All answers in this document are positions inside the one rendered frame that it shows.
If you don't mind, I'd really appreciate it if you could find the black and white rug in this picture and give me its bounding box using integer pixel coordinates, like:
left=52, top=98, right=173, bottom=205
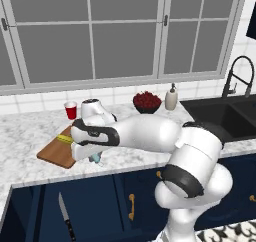
left=195, top=219, right=256, bottom=242

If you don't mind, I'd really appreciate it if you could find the black tap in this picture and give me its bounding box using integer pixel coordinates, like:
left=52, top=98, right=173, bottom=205
left=221, top=55, right=256, bottom=99

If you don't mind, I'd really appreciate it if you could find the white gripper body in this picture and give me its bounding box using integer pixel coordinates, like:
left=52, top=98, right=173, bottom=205
left=70, top=141, right=107, bottom=162

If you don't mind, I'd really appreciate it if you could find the black bowl of red fruit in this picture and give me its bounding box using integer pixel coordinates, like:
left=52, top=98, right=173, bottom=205
left=132, top=90, right=163, bottom=115

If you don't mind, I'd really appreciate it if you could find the black-handled kitchen knife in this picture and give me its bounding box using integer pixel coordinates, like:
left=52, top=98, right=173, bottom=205
left=57, top=191, right=78, bottom=242

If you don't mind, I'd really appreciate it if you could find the grey-framed window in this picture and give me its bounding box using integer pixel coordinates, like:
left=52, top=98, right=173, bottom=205
left=0, top=0, right=250, bottom=96

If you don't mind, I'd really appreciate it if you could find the black sink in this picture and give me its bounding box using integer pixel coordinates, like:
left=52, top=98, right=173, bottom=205
left=179, top=94, right=256, bottom=144

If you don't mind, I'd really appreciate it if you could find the yellow-green cucumber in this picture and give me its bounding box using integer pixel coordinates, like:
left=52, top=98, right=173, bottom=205
left=55, top=133, right=75, bottom=145

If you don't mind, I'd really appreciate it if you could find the wooden cutting board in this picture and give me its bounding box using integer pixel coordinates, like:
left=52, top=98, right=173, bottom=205
left=36, top=124, right=80, bottom=170

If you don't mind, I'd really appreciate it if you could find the teal peeler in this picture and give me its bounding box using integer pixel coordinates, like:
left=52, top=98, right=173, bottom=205
left=87, top=152, right=104, bottom=165

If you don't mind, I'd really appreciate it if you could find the dark wall cupboard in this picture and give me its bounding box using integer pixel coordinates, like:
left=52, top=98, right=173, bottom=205
left=245, top=9, right=256, bottom=41

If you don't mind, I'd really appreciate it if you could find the white soap dispenser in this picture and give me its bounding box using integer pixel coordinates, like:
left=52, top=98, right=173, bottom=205
left=164, top=82, right=180, bottom=112

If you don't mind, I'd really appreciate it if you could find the navy cupboard door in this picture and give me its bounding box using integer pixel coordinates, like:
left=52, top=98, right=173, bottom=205
left=37, top=174, right=127, bottom=242
left=194, top=153, right=256, bottom=231
left=114, top=167, right=172, bottom=234

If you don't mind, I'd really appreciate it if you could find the red plastic cup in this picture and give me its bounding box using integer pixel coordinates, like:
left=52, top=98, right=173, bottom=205
left=63, top=100, right=79, bottom=121

